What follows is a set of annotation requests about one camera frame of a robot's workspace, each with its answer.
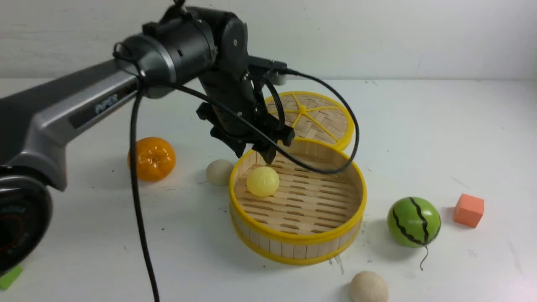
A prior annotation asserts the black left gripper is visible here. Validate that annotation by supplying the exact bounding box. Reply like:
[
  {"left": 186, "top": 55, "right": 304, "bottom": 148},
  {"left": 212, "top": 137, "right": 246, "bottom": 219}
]
[{"left": 196, "top": 67, "right": 295, "bottom": 165}]

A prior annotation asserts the yellow toy bun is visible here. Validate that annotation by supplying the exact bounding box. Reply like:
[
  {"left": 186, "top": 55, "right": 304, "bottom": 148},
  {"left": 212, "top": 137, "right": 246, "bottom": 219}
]
[{"left": 247, "top": 167, "right": 280, "bottom": 197}]

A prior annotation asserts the beige toy bun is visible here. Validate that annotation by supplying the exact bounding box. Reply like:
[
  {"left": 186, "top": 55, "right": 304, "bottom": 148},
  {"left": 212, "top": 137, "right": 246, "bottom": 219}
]
[{"left": 206, "top": 159, "right": 234, "bottom": 187}]

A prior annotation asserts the cream toy bun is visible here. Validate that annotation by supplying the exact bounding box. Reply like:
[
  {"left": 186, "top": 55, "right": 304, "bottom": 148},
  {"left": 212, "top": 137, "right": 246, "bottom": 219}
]
[{"left": 349, "top": 271, "right": 389, "bottom": 302}]

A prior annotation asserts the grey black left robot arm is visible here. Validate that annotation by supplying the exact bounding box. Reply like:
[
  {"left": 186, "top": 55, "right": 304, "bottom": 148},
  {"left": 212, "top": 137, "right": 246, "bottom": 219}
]
[{"left": 1, "top": 0, "right": 294, "bottom": 273}]

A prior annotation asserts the woven bamboo steamer lid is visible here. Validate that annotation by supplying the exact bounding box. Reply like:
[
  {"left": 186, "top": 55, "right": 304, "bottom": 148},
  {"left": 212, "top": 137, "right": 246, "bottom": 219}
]
[{"left": 279, "top": 91, "right": 355, "bottom": 151}]

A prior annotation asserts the bamboo steamer tray yellow rim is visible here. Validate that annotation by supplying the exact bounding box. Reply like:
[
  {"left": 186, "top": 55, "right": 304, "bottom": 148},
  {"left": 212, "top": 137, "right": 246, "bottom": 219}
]
[{"left": 229, "top": 151, "right": 368, "bottom": 266}]

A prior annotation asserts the orange toy tangerine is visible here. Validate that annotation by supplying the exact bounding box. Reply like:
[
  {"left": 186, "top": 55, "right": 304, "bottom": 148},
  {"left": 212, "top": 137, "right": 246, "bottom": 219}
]
[{"left": 136, "top": 136, "right": 176, "bottom": 183}]

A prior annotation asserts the green toy watermelon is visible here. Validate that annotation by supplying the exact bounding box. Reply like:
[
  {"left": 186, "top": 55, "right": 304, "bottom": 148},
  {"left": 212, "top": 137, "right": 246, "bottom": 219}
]
[{"left": 387, "top": 196, "right": 442, "bottom": 271}]

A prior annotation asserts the orange foam cube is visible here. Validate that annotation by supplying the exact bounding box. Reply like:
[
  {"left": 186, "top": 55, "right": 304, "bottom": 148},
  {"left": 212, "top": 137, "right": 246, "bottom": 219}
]
[{"left": 453, "top": 193, "right": 485, "bottom": 228}]

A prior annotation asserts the green foam block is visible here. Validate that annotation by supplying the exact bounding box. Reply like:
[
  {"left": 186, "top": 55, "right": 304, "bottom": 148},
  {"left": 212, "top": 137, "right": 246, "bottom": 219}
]
[{"left": 0, "top": 265, "right": 23, "bottom": 290}]

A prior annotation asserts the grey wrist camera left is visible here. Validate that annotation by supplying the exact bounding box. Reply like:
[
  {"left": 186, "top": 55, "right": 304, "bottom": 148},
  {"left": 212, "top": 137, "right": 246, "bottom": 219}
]
[{"left": 248, "top": 56, "right": 288, "bottom": 86}]

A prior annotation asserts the black cable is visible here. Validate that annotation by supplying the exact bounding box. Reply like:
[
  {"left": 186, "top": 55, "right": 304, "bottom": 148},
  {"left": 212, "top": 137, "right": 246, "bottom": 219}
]
[{"left": 113, "top": 42, "right": 360, "bottom": 302}]

